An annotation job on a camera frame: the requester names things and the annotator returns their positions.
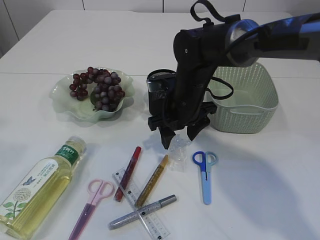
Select silver glitter pen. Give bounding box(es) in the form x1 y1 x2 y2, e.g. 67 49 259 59
108 194 177 230

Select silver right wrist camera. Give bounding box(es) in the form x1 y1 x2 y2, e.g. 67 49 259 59
146 71 176 93

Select gold glitter pen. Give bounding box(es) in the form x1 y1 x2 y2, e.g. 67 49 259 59
134 154 169 208

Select clear plastic sheet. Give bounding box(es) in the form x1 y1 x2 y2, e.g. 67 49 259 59
167 134 192 173

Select red glitter pen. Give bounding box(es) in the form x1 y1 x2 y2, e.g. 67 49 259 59
114 146 142 202

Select clear plastic ruler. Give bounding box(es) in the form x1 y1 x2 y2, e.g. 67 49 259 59
112 168 170 240

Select pink scissors with cover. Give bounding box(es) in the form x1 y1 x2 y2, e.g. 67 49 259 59
68 178 114 240

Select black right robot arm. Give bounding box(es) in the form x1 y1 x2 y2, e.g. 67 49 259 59
146 0 320 149

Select black mesh pen holder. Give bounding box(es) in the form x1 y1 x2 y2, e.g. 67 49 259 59
148 69 176 121

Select blue scissors with cover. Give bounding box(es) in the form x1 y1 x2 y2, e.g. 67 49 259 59
192 151 219 205

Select green scalloped plastic plate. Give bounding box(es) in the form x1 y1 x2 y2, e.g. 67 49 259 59
49 68 135 122

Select yellow tea drink bottle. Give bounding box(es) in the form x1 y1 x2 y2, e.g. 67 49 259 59
0 136 87 240

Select green woven plastic basket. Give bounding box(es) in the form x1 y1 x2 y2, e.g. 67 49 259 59
206 62 279 134

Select purple artificial grape bunch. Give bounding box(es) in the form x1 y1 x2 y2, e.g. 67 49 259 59
69 66 126 112

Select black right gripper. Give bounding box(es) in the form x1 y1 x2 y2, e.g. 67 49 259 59
148 83 217 150

